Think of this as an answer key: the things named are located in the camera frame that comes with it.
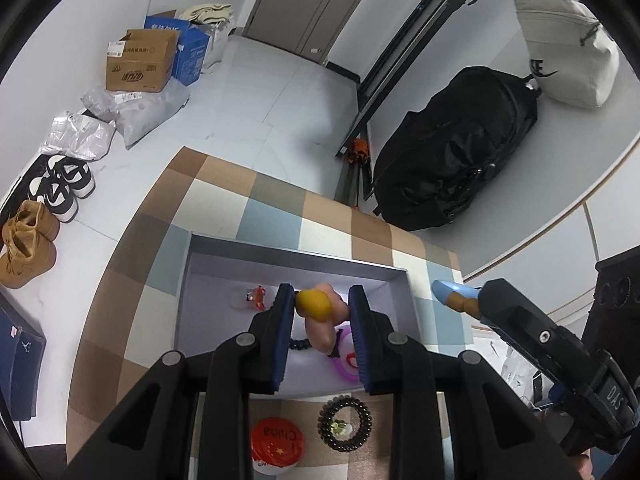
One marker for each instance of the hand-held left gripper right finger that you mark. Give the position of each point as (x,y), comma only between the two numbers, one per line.
(361,340)

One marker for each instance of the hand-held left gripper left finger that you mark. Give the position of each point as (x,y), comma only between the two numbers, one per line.
(282,335)

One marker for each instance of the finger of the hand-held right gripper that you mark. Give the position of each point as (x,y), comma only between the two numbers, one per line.
(525,320)

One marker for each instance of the tan and yellow toy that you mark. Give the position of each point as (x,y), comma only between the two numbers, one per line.
(320,330)

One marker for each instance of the blue figure toy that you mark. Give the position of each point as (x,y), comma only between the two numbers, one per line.
(447,291)

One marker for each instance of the grey cardboard box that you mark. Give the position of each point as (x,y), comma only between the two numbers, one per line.
(225,270)

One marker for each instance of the person's right hand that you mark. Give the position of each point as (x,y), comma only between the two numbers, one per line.
(584,466)

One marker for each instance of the white paper bag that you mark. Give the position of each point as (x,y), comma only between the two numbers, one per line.
(515,370)

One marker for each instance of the red round badge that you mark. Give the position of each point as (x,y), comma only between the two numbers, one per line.
(277,440)

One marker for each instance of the black backpack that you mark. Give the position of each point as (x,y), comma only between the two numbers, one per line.
(450,160)

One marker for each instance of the small orange black object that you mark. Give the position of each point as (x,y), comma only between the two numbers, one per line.
(359,150)

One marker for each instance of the grey mailing bag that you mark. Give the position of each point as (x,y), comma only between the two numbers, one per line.
(145,115)

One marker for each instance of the black and white sneaker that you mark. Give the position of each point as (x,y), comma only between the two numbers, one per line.
(75,175)
(55,200)

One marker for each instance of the dark blue box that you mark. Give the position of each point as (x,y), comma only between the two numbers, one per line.
(20,360)

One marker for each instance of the brown boot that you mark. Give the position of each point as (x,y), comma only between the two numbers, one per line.
(25,255)
(40,220)

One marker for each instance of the light grey bag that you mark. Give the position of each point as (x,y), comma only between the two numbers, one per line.
(565,45)

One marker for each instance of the silver plastic bag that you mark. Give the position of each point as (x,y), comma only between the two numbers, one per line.
(80,135)

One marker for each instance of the blue cardboard box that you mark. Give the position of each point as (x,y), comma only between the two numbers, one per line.
(190,57)

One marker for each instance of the white plastic sack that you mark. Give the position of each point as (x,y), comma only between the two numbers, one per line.
(217,45)

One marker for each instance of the black metal rack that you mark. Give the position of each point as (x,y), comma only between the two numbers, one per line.
(400,45)

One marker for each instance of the brown cardboard box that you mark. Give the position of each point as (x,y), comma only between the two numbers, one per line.
(140,72)

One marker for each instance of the grey door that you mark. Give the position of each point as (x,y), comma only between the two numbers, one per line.
(300,5)

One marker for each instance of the beige cloth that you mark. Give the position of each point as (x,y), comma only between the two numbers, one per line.
(210,12)

